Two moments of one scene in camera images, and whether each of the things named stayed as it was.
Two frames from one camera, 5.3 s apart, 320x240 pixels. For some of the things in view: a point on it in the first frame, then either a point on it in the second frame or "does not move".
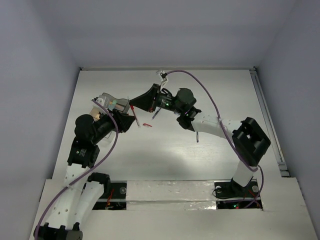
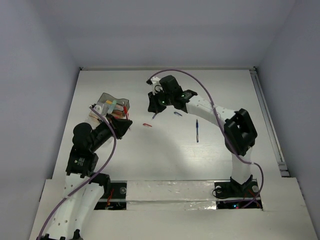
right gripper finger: [148, 105] to [158, 107]
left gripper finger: [121, 115] to [123, 122]
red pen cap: [146, 124] does not move
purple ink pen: [157, 112] does not move
